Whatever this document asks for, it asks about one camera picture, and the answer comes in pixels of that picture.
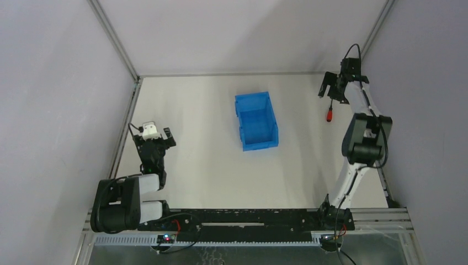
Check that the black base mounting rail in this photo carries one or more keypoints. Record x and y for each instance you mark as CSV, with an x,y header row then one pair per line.
x,y
238,225

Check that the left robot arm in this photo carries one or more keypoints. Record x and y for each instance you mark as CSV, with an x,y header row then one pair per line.
x,y
118,205

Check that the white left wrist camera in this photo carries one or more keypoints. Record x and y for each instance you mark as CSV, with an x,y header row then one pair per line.
x,y
150,131

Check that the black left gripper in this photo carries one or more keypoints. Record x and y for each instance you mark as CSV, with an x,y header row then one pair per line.
x,y
154,143

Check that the blue plastic bin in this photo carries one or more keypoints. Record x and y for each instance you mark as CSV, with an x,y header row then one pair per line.
x,y
258,128

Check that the right controller board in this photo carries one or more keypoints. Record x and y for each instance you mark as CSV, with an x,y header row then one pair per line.
x,y
329,244

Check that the left controller board with LEDs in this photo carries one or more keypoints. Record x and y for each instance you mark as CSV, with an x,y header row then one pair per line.
x,y
166,239

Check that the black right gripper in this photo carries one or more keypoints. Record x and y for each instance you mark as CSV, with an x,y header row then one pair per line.
x,y
332,89

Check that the red black screwdriver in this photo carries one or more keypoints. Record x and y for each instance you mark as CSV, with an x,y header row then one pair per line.
x,y
329,116

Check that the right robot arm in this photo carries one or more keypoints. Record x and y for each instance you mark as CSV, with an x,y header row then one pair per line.
x,y
365,141

